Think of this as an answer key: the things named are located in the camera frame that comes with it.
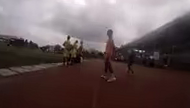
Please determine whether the grandstand with slanted roof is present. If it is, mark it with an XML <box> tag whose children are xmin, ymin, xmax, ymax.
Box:
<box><xmin>112</xmin><ymin>0</ymin><xmax>190</xmax><ymax>71</ymax></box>

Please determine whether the group of people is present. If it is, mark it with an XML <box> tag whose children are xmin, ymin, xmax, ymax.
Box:
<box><xmin>140</xmin><ymin>50</ymin><xmax>171</xmax><ymax>70</ymax></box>
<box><xmin>60</xmin><ymin>34</ymin><xmax>87</xmax><ymax>68</ymax></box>

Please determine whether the person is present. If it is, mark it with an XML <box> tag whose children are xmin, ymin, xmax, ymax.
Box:
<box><xmin>99</xmin><ymin>28</ymin><xmax>122</xmax><ymax>84</ymax></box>
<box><xmin>124</xmin><ymin>48</ymin><xmax>138</xmax><ymax>75</ymax></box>

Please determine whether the row of trees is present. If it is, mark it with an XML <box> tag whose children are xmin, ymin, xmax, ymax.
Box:
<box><xmin>2</xmin><ymin>35</ymin><xmax>65</xmax><ymax>54</ymax></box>

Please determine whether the grass field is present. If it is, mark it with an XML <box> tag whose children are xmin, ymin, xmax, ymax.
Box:
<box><xmin>0</xmin><ymin>44</ymin><xmax>67</xmax><ymax>79</ymax></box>

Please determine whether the red running track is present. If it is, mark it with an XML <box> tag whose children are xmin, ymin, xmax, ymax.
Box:
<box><xmin>0</xmin><ymin>49</ymin><xmax>190</xmax><ymax>108</ymax></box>

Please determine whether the pale kerb strip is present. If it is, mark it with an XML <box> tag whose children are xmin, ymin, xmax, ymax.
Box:
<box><xmin>0</xmin><ymin>54</ymin><xmax>70</xmax><ymax>87</ymax></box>

